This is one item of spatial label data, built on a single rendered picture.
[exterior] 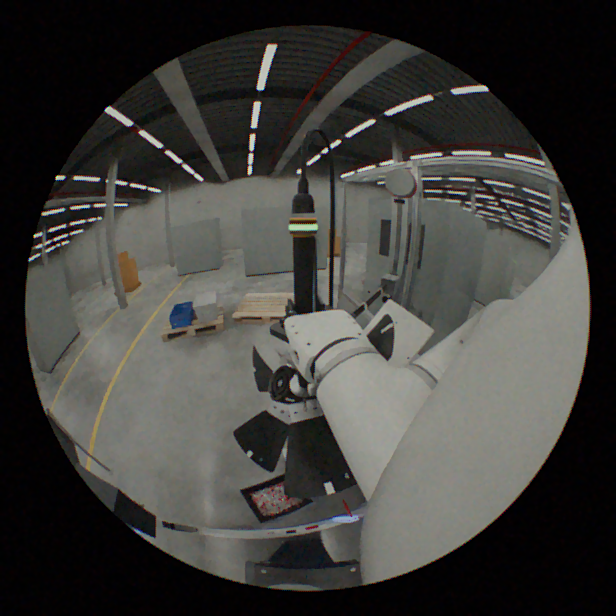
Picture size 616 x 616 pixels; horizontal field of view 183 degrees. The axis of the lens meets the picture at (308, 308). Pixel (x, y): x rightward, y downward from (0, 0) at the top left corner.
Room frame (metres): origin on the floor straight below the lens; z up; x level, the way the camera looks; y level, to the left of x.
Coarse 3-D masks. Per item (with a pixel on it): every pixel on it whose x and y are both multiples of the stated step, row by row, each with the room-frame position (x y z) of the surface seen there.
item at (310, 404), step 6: (300, 402) 0.34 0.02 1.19; (306, 402) 0.35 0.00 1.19; (312, 402) 0.35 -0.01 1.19; (318, 402) 0.35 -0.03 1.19; (288, 408) 0.32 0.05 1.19; (294, 408) 0.32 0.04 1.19; (300, 408) 0.32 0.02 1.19; (312, 408) 0.32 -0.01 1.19; (318, 408) 0.32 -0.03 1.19; (294, 414) 0.30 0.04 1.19; (300, 414) 0.30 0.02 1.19; (306, 414) 0.30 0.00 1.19; (312, 414) 0.30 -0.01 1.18; (318, 414) 0.30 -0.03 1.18; (294, 420) 0.28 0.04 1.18; (300, 420) 0.28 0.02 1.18
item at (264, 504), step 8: (280, 480) 0.17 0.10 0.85; (264, 488) 0.12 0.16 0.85; (272, 488) 0.13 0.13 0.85; (280, 488) 0.13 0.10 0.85; (256, 496) 0.08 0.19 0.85; (264, 496) 0.08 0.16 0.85; (272, 496) 0.09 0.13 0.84; (280, 496) 0.09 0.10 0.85; (256, 504) 0.04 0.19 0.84; (264, 504) 0.04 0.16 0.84; (272, 504) 0.05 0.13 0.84; (280, 504) 0.05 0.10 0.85; (288, 504) 0.06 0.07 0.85; (296, 504) 0.06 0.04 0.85; (264, 512) 0.01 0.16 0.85; (272, 512) 0.01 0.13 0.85; (280, 512) 0.01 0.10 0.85
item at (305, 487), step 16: (320, 416) 0.29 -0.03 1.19; (304, 432) 0.24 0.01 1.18; (320, 432) 0.24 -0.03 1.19; (288, 448) 0.20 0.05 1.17; (304, 448) 0.20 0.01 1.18; (320, 448) 0.20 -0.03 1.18; (336, 448) 0.19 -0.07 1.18; (288, 464) 0.15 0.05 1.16; (304, 464) 0.15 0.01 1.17; (320, 464) 0.15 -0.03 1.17; (336, 464) 0.15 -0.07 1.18; (288, 480) 0.11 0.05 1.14; (304, 480) 0.11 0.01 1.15; (320, 480) 0.11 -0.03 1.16; (336, 480) 0.10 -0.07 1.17; (352, 480) 0.09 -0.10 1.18; (288, 496) 0.06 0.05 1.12; (304, 496) 0.06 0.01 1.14; (320, 496) 0.06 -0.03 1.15
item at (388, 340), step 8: (384, 320) 0.42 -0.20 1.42; (392, 320) 0.38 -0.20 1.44; (376, 328) 0.41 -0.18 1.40; (392, 328) 0.34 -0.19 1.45; (368, 336) 0.40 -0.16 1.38; (376, 336) 0.36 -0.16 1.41; (384, 336) 0.33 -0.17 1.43; (392, 336) 0.31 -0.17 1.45; (376, 344) 0.32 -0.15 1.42; (384, 344) 0.30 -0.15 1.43; (392, 344) 0.28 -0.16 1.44; (384, 352) 0.28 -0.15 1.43; (392, 352) 0.26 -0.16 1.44
